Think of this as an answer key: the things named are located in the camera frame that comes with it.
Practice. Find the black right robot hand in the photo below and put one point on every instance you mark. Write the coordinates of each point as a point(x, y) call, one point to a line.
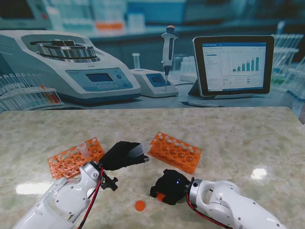
point(174, 186)

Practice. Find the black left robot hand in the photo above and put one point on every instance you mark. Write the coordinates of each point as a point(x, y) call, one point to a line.
point(116, 157)

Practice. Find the orange tube cap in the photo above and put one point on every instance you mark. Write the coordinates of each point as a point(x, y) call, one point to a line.
point(140, 205)
point(160, 197)

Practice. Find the clear plastic test tube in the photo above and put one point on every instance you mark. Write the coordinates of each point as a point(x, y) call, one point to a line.
point(139, 150)
point(83, 150)

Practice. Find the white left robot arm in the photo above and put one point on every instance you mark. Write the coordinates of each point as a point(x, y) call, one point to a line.
point(64, 200)

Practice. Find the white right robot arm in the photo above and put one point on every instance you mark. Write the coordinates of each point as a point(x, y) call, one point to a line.
point(228, 205)

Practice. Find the orange test tube rack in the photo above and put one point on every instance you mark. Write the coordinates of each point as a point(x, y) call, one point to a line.
point(69, 162)
point(176, 150)

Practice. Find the printed laboratory backdrop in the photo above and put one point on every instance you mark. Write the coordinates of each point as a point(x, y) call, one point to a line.
point(152, 47)

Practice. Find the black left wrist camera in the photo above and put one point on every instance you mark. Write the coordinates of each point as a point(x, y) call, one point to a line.
point(110, 183)

